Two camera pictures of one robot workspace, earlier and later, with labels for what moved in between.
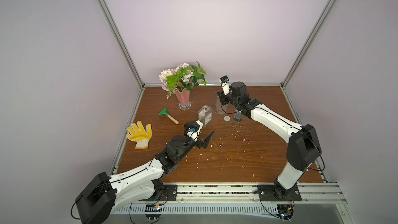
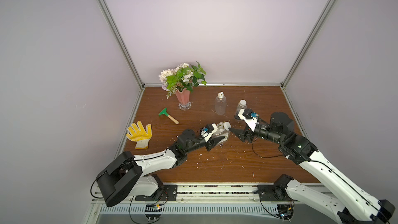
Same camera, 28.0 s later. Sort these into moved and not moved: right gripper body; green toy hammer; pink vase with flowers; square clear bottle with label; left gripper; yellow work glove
Moved: left gripper; square clear bottle with label; right gripper body
Not moved: green toy hammer; pink vase with flowers; yellow work glove
